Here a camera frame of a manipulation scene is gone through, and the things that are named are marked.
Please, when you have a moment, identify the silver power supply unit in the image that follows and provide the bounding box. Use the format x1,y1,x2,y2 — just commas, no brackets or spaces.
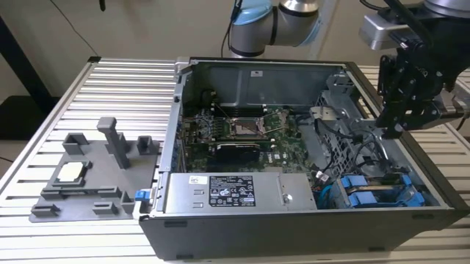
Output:
163,172,320,214

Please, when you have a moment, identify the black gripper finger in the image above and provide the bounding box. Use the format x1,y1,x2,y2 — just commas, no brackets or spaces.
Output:
377,54,414,139
404,92,442,130

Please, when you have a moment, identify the grey parts rack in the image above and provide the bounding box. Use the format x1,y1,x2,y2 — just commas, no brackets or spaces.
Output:
29,117,163,223

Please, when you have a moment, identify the empty blue disk carrier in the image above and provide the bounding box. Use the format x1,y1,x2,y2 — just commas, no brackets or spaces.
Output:
349,191,428,210

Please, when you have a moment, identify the dark grey PC case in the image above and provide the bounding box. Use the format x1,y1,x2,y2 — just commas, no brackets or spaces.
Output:
138,56,470,261

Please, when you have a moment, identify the black camera cable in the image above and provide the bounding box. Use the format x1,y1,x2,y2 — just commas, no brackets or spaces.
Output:
362,0,430,50

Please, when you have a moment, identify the green motherboard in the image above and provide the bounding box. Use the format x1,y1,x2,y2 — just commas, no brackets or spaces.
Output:
182,104,317,173

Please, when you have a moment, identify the metal disk bay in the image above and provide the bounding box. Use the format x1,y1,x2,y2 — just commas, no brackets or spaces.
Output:
336,173,430,211

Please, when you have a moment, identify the blue data cable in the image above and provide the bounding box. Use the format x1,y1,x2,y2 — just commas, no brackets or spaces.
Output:
318,184,337,208

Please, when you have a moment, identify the CPU socket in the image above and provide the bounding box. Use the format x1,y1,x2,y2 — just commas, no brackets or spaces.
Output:
230,117,266,137

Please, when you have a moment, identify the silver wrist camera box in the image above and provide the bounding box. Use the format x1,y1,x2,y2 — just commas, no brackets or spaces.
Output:
358,13,410,51

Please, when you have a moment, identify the silver CPU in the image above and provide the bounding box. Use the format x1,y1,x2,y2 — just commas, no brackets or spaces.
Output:
58,162,90,181

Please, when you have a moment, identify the black graphics card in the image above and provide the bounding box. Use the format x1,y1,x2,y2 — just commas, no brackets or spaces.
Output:
211,141,277,163

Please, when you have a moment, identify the perforated metal drive cage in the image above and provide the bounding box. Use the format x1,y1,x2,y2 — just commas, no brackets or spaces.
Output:
308,70,386,171

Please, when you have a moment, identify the metal socket cover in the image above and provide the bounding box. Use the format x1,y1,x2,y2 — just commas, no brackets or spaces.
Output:
262,108,293,130

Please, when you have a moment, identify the thin locking lever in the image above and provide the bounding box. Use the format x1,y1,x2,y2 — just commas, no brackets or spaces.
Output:
213,101,233,120

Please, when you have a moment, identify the black disk wire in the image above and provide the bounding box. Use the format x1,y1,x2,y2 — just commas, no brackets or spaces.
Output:
352,131,384,168
378,134,404,185

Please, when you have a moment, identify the black case cable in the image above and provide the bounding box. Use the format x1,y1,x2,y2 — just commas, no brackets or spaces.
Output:
314,118,340,173

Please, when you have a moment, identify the hard disk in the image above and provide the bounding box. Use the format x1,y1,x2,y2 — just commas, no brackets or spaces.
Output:
340,174,418,193

